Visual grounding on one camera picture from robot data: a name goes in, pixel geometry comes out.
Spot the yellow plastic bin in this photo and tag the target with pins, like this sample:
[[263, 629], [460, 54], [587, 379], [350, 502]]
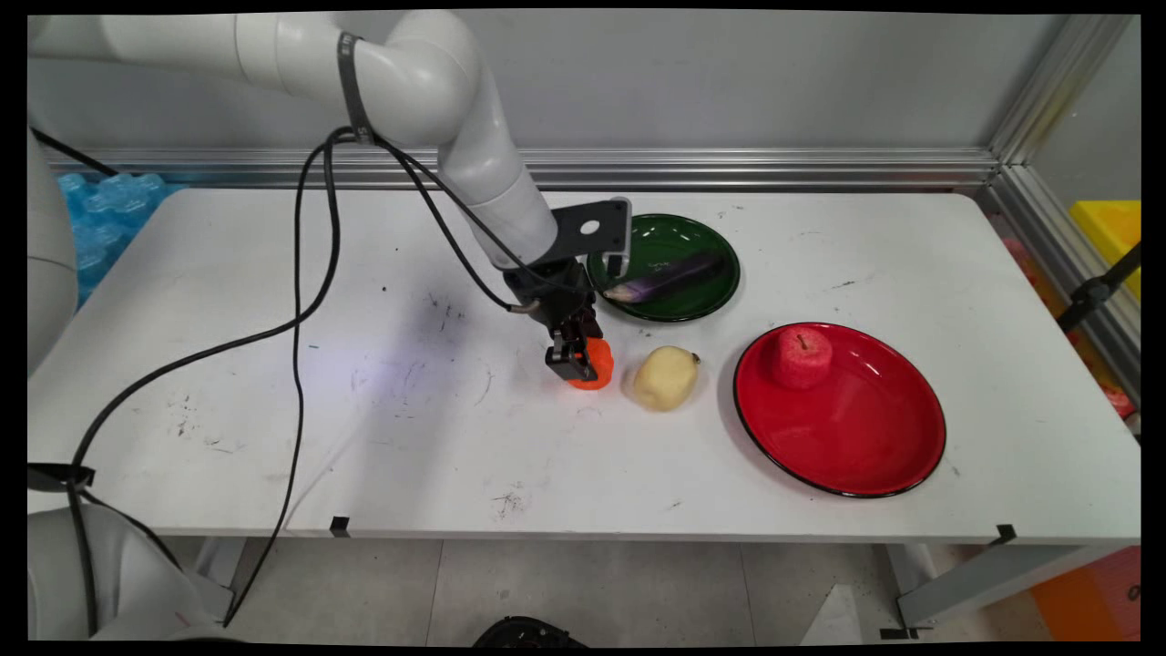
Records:
[[1111, 232]]

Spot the black round floor object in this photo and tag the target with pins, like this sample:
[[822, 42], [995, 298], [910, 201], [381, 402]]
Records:
[[524, 633]]

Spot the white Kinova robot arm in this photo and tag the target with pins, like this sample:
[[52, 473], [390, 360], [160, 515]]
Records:
[[428, 82]]

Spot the upright aluminium frame post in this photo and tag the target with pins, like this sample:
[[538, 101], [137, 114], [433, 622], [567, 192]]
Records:
[[1061, 82]]

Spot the dark grey camera mount bracket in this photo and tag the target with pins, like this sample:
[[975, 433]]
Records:
[[592, 228]]

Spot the blue bubble foam sheet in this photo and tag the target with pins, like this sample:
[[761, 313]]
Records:
[[105, 214]]

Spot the short aluminium frame rail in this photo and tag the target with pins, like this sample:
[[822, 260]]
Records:
[[1057, 246]]

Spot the purple toy eggplant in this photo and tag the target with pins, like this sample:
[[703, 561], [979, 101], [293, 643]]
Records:
[[669, 277]]

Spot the black clamp rod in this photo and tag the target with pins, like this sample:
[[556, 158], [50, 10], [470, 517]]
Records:
[[1093, 292]]

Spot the orange box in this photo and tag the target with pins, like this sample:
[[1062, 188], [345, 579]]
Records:
[[1093, 592]]

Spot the red toy apple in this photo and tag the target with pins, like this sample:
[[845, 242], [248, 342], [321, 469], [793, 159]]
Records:
[[802, 360]]

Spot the orange toy carrot piece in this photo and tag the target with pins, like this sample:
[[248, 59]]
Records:
[[601, 364]]

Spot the long aluminium frame rail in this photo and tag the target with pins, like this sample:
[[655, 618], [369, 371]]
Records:
[[729, 169]]

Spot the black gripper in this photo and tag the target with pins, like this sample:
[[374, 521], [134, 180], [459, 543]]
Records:
[[554, 293]]

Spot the dark green round plate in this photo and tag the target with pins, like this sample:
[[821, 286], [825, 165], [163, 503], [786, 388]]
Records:
[[674, 232]]

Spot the grey table leg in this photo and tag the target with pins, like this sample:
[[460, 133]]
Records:
[[966, 583], [228, 565]]

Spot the black tape piece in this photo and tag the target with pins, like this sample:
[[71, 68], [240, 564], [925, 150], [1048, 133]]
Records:
[[1005, 534], [340, 526]]

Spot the red round plate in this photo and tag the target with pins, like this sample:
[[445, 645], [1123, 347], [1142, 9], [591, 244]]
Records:
[[847, 428]]

